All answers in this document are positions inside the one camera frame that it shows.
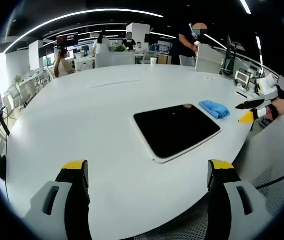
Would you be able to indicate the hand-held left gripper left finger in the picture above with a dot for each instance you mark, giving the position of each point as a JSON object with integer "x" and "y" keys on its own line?
{"x": 56, "y": 200}

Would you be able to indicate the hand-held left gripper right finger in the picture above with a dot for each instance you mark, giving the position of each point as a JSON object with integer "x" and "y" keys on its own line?
{"x": 234, "y": 200}

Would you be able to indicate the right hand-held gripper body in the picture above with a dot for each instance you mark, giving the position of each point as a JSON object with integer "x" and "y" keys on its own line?
{"x": 267, "y": 87}

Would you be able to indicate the blue cleaning cloth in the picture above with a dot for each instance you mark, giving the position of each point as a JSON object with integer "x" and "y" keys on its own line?
{"x": 214, "y": 108}

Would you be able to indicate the black tablet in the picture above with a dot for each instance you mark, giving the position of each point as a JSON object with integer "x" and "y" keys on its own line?
{"x": 176, "y": 130}

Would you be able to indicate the grey mesh chair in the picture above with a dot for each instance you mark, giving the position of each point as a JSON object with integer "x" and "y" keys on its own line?
{"x": 269, "y": 160}

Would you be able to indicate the white paper cup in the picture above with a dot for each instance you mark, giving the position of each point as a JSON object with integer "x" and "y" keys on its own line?
{"x": 153, "y": 61}

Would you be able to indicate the green plant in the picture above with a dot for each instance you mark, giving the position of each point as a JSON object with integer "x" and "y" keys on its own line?
{"x": 17, "y": 79}

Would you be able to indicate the white square pillar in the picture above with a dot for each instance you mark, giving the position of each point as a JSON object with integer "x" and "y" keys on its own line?
{"x": 138, "y": 33}

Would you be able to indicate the wall screen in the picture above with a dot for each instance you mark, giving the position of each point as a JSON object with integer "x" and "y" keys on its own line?
{"x": 67, "y": 39}

